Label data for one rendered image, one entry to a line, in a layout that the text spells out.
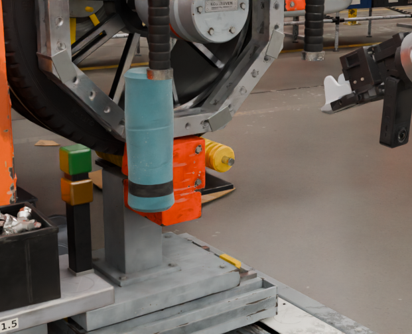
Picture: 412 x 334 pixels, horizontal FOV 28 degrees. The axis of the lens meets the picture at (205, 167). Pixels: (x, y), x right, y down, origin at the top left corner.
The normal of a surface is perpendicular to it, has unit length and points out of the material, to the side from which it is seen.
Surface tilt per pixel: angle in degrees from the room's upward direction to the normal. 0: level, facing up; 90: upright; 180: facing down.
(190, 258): 0
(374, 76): 65
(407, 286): 0
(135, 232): 90
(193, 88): 32
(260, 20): 90
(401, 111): 95
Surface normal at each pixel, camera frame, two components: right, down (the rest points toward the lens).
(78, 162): 0.57, 0.23
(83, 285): 0.00, -0.96
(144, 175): -0.18, 0.26
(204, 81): -0.48, -0.68
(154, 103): 0.27, 0.23
